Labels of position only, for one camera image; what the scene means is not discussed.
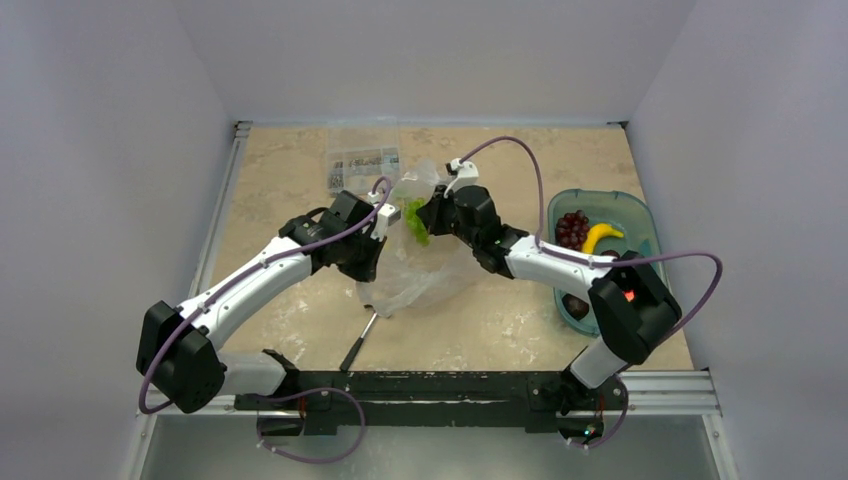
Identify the green fake grapes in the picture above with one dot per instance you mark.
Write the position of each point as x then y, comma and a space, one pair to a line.
414, 224

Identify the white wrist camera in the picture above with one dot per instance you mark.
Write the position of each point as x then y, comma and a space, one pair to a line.
386, 215
461, 173

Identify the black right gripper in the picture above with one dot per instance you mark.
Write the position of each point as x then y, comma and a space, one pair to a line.
435, 216

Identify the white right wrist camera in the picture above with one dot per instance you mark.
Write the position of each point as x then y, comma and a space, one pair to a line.
461, 173

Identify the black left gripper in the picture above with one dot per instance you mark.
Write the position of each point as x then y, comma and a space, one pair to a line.
367, 271

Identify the clear printed plastic bag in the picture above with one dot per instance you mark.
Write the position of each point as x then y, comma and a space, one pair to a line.
412, 276

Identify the yellow fake banana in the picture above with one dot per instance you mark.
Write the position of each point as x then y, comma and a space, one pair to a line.
597, 233

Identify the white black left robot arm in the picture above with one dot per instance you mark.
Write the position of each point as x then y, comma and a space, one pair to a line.
180, 347

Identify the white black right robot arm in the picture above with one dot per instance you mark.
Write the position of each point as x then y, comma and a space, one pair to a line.
632, 306

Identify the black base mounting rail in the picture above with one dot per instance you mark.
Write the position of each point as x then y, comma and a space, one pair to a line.
535, 401

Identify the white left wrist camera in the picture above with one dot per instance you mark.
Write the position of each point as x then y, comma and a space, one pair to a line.
386, 215

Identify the black handled claw hammer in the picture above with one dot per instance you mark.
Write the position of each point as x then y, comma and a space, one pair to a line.
351, 355

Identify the dark purple fake grapes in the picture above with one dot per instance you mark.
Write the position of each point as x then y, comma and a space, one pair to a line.
571, 230

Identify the dark fake plum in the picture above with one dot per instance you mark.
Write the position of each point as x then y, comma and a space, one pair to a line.
576, 308

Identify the clear plastic screw organizer box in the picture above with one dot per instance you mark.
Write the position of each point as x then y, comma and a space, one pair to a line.
359, 151

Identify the teal translucent plastic tub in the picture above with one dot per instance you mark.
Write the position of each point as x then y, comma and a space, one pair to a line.
623, 211

